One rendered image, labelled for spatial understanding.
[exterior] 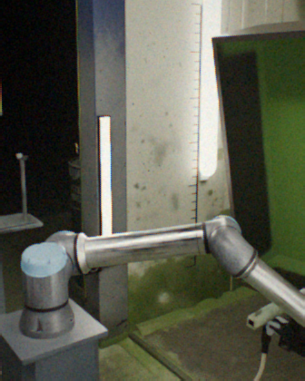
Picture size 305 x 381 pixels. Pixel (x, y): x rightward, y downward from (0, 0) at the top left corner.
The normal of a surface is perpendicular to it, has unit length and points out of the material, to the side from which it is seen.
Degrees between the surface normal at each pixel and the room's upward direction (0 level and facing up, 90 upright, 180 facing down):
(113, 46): 90
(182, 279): 90
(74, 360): 90
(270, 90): 102
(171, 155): 90
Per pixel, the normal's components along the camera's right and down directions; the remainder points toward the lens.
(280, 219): -0.74, 0.34
